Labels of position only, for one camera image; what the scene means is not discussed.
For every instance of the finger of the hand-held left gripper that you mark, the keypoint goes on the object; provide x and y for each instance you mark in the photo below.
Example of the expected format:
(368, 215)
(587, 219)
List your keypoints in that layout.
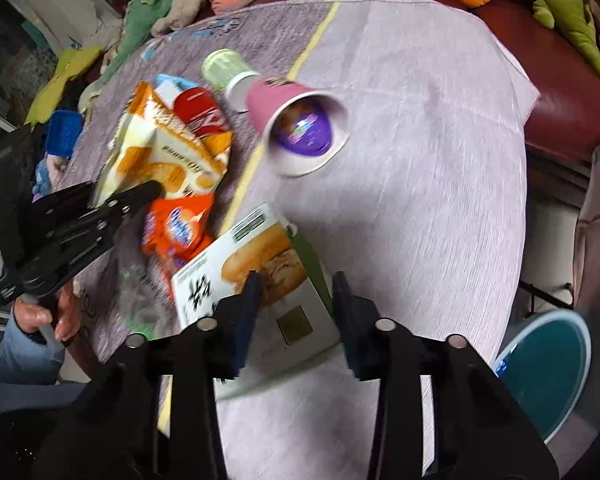
(62, 202)
(130, 197)

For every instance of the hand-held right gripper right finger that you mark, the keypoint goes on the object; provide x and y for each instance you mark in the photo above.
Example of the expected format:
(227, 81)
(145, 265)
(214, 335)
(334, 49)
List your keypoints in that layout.
(344, 310)

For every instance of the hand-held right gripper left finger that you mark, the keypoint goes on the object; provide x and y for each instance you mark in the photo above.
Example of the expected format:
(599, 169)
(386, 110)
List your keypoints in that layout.
(250, 305)

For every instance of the white pastry box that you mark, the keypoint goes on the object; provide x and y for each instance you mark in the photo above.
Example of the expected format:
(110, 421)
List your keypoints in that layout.
(260, 255)

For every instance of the orange white biscuit bag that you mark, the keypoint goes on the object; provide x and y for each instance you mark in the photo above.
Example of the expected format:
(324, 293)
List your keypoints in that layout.
(150, 145)

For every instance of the orange snack packet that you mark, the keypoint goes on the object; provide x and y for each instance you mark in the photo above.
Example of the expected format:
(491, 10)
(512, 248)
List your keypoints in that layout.
(180, 225)

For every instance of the clear plastic wrapper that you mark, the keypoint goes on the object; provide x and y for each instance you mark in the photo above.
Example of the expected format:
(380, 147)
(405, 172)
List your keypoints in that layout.
(140, 295)

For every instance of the red drink can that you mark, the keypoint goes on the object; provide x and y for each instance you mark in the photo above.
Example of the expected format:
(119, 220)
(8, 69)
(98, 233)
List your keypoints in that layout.
(197, 110)

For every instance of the pink paper cup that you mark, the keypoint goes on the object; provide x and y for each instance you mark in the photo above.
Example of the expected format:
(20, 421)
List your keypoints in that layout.
(265, 100)

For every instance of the teal trash bin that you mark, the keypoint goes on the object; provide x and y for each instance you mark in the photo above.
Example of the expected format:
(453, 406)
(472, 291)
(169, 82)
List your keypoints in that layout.
(545, 360)

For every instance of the person's left forearm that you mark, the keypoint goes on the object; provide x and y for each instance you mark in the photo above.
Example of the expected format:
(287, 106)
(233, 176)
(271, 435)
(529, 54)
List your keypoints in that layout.
(15, 365)

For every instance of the person's left hand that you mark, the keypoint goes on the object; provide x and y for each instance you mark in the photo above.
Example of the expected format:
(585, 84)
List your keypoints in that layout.
(67, 312)

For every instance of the blue plastic toy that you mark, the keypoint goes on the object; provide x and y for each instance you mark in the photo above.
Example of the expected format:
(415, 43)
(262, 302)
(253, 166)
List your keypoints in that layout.
(62, 132)

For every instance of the lilac tablecloth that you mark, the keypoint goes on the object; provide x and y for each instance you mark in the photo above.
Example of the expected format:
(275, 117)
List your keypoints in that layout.
(405, 210)

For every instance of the light blue white packet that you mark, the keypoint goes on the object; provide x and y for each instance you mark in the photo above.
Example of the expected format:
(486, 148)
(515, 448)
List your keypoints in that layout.
(172, 87)

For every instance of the yellow cloth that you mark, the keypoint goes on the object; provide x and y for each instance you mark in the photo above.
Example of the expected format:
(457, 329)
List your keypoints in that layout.
(65, 75)

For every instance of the green paper cup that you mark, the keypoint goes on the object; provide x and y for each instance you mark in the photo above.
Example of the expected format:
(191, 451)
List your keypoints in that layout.
(225, 67)

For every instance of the green dinosaur plush toy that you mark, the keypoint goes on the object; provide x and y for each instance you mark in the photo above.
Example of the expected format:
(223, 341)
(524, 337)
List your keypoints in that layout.
(150, 5)

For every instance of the dark red leather sofa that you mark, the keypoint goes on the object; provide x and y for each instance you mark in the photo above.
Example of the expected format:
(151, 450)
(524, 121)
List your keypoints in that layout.
(555, 90)

